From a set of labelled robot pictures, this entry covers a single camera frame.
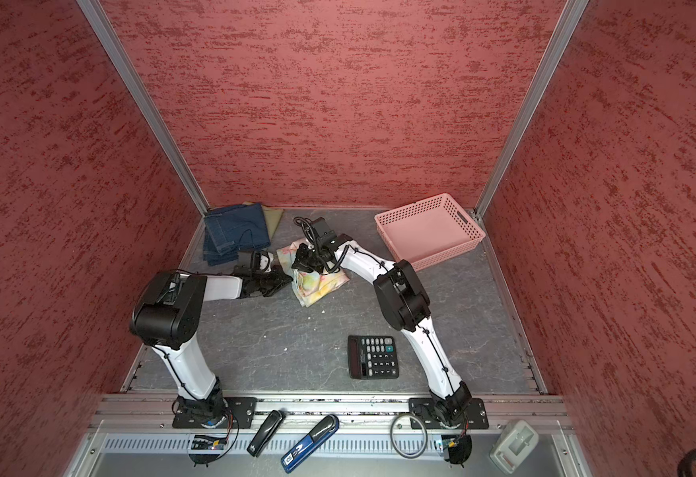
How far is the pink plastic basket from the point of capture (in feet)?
3.45

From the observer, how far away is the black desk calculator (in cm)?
81

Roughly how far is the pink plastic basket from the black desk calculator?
0.32m
